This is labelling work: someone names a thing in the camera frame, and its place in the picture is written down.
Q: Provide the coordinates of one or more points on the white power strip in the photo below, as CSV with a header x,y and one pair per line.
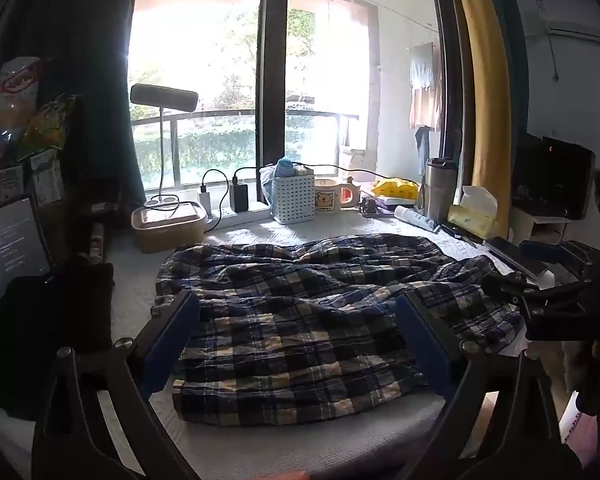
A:
x,y
240,219

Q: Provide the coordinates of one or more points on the smartphone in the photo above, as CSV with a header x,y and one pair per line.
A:
x,y
515,255

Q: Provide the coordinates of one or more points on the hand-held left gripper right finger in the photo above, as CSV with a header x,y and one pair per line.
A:
x,y
422,347

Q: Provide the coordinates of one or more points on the cartoon bear mug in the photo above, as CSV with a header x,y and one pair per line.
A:
x,y
327,199

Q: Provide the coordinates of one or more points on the black monitor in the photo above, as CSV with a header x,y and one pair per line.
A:
x,y
555,175

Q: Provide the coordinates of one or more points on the dark curtain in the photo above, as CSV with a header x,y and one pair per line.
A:
x,y
95,85

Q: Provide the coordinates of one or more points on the small paper boxes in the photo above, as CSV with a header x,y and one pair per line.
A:
x,y
45,180

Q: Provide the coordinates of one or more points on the desk lamp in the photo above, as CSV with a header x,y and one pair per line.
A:
x,y
164,97

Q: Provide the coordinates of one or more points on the small purple clutter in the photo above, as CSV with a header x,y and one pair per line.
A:
x,y
375,206

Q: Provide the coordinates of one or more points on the red white snack bag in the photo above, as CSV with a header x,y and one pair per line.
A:
x,y
15,105

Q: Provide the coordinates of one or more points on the brown lidded container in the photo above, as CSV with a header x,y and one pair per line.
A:
x,y
167,230

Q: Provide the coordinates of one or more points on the white charger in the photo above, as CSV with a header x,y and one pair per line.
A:
x,y
204,202

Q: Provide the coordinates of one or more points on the hanging clothes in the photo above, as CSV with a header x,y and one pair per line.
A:
x,y
425,90

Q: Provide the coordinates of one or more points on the blue plaid shirt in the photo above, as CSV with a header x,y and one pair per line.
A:
x,y
305,335

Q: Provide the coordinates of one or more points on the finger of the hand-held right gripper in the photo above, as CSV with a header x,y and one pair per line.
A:
x,y
510,287
540,250

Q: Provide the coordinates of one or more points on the black cloth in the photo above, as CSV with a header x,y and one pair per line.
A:
x,y
45,340

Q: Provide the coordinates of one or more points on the steel tumbler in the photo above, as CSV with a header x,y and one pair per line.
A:
x,y
439,192

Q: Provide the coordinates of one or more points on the yellow curtain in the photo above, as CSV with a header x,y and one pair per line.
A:
x,y
487,110

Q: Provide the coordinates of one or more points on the balcony railing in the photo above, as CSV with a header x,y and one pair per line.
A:
x,y
210,119

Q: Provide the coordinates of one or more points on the printed can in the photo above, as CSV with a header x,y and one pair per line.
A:
x,y
97,242

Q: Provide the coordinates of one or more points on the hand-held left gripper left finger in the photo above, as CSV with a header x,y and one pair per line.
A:
x,y
170,347

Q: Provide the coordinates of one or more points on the yellow tissue pack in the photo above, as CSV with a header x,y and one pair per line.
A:
x,y
472,215

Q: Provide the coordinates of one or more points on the black charger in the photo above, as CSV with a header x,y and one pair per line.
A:
x,y
239,199

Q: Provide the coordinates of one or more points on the yellow plastic bag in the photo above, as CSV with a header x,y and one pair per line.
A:
x,y
395,189

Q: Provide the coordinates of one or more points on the white tube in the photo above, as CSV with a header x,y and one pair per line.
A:
x,y
415,217

